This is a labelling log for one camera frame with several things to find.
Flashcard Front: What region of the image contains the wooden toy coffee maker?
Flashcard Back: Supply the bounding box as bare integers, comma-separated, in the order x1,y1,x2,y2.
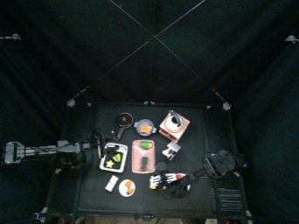
157,109,192,144

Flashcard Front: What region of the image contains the pink rectangular plate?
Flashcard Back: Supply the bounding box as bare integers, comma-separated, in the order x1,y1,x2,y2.
130,138,157,175

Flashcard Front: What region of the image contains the white tray black inside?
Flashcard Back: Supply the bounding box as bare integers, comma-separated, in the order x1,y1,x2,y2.
97,142,129,174

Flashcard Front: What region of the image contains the white printed label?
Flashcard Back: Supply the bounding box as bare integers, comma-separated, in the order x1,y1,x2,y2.
214,186,245,214

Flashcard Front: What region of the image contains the black frame post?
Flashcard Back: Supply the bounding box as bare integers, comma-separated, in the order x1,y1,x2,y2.
224,38,295,109

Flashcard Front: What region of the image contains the black toy frying pan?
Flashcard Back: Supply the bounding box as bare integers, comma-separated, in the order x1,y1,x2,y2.
113,111,136,141

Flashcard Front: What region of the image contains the white rice sushi block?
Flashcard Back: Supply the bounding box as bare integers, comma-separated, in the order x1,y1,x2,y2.
104,174,120,193

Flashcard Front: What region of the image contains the orange toy food piece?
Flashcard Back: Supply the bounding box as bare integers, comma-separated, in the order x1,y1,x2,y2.
124,180,136,196

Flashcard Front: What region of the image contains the white container with items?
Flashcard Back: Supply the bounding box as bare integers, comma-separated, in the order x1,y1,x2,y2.
160,141,182,162

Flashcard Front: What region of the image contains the orange toy food slice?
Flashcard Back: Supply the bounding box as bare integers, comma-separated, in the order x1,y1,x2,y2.
138,125,153,136

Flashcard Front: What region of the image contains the yellow green toy fruit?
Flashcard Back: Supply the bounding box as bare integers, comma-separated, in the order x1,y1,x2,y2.
138,140,154,151

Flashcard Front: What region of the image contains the small blue toy pot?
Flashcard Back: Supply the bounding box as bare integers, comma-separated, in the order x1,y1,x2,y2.
133,118,158,137

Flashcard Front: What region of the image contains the white round plate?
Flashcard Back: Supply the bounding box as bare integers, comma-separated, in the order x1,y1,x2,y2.
117,178,137,198

